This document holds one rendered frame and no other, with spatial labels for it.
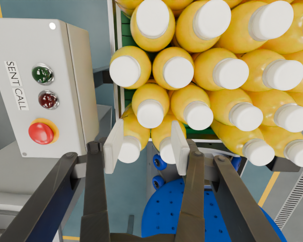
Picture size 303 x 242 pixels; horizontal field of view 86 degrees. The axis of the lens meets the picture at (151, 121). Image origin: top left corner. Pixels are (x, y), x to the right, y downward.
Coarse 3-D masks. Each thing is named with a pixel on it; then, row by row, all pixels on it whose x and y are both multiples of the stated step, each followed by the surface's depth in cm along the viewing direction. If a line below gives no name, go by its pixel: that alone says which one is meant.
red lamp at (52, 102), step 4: (40, 96) 22; (44, 96) 22; (48, 96) 22; (52, 96) 22; (40, 100) 22; (44, 100) 22; (48, 100) 22; (52, 100) 22; (40, 104) 22; (44, 104) 22; (48, 104) 22; (52, 104) 22; (48, 108) 22
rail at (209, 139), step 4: (188, 136) 40; (192, 136) 40; (196, 136) 40; (200, 136) 40; (204, 136) 40; (208, 136) 40; (212, 136) 40; (216, 136) 40; (196, 140) 39; (200, 140) 39; (204, 140) 39; (208, 140) 39; (212, 140) 39; (216, 140) 39; (220, 140) 39
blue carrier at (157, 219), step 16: (160, 192) 41; (176, 192) 41; (208, 192) 41; (160, 208) 36; (176, 208) 36; (208, 208) 37; (144, 224) 33; (160, 224) 33; (176, 224) 33; (208, 224) 33; (224, 224) 33; (272, 224) 33; (208, 240) 30; (224, 240) 30
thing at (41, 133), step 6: (30, 126) 23; (36, 126) 23; (42, 126) 23; (48, 126) 24; (30, 132) 24; (36, 132) 24; (42, 132) 24; (48, 132) 24; (36, 138) 24; (42, 138) 24; (48, 138) 24; (42, 144) 24
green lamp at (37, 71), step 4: (36, 68) 20; (40, 68) 20; (44, 68) 21; (32, 72) 20; (36, 72) 20; (40, 72) 20; (44, 72) 21; (48, 72) 21; (32, 76) 21; (36, 76) 21; (40, 76) 21; (44, 76) 21; (48, 76) 21; (36, 80) 21; (40, 80) 21; (44, 80) 21; (48, 80) 21
